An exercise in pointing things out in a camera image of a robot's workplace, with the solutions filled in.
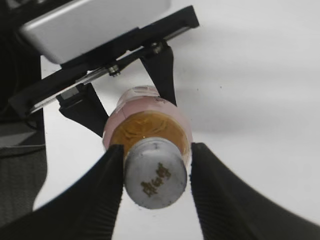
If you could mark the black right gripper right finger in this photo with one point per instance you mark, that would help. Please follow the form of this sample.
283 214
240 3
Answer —
229 209

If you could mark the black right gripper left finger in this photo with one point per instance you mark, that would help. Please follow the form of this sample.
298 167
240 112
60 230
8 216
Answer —
85 211

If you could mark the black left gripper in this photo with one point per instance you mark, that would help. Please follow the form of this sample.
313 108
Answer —
77 97

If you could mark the pink oolong tea bottle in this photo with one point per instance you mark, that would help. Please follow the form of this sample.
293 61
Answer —
141 113

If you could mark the white bottle cap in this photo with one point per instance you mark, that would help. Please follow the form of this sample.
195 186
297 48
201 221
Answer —
155 174

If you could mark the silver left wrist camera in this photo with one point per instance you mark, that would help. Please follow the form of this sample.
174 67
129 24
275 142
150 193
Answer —
80 26

